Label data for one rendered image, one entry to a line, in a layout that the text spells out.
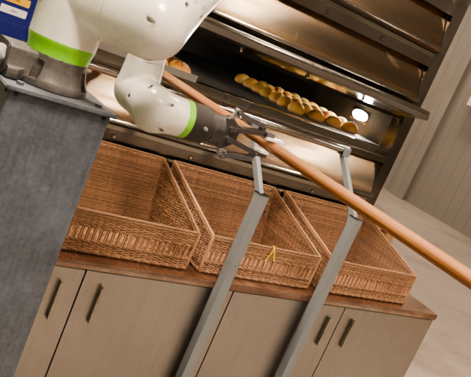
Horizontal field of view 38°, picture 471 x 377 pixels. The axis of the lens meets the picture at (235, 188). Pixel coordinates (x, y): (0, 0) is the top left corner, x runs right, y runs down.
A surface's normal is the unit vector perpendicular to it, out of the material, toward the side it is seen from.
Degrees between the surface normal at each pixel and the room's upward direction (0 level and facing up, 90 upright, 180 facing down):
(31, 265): 90
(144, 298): 90
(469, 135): 90
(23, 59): 81
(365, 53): 70
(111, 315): 90
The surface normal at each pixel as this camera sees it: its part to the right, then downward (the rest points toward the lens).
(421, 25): 0.58, 0.06
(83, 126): 0.51, 0.39
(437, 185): -0.77, -0.18
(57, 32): -0.01, 0.22
